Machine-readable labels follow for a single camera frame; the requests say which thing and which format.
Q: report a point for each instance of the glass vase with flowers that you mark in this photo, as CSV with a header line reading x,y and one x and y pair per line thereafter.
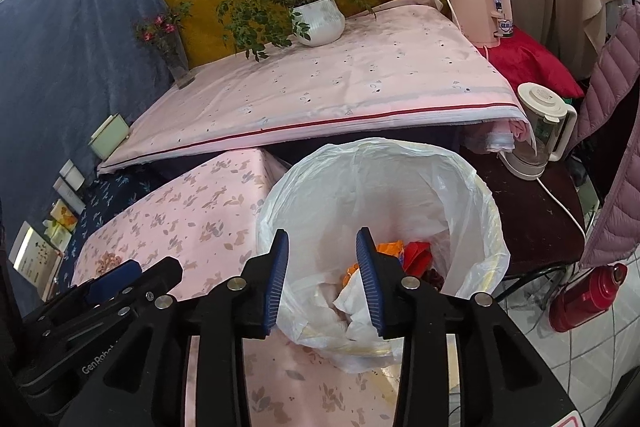
x,y
177,67

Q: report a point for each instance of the dark red crumpled wrapper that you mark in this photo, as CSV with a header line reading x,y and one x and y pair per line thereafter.
x,y
434,279

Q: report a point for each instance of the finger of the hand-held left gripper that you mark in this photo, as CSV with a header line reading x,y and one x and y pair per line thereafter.
x,y
160,274
117,277

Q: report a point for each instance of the white round jar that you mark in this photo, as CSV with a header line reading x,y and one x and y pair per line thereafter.
x,y
74,177

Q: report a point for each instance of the blue blanket backdrop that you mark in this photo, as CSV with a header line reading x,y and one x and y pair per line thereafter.
x,y
60,57

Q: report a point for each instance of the pink white bundled cloth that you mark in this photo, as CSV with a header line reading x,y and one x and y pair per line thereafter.
x,y
500,134

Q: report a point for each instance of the pink rabbit print tablecloth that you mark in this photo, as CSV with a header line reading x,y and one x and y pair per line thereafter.
x,y
200,207

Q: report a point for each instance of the white trash bag bin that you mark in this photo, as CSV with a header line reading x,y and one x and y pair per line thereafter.
x,y
400,187

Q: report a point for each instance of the red white paper bag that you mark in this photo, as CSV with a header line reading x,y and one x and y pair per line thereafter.
x,y
417,257

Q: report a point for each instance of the white booklet box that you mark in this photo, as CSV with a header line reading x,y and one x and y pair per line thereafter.
x,y
35,257

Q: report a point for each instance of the white glass electric kettle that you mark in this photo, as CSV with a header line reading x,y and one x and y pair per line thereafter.
x,y
542,102

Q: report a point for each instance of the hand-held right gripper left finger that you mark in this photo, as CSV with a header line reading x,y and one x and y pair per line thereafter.
x,y
277,277

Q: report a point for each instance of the pale pink bedsheet red stripe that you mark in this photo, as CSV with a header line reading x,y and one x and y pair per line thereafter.
x,y
325,82

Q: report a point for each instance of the white tissue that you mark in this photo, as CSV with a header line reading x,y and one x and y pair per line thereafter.
x,y
355,307

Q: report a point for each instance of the red thermos flask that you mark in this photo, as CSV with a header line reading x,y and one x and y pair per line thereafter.
x,y
585,299

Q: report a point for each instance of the large orange wrapper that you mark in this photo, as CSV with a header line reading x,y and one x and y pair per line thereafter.
x,y
390,248

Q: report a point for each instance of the pale green tissue box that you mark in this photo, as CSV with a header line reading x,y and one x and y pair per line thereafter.
x,y
107,138

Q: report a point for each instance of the yellow floral box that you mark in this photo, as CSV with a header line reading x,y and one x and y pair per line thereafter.
x,y
65,214

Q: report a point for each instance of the dark brown side table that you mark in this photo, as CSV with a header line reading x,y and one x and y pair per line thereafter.
x,y
525,227

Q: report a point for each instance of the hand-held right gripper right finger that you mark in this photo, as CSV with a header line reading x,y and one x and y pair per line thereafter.
x,y
367,277

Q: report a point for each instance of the green tissue pack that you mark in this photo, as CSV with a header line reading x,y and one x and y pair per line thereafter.
x,y
56,234

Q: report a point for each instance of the red cloth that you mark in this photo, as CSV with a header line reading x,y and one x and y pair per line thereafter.
x,y
530,62

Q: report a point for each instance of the navy floral cloth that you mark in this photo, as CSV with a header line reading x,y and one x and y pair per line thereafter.
x,y
105,207

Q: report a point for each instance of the pink down jacket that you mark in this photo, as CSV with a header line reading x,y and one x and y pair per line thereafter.
x,y
615,132

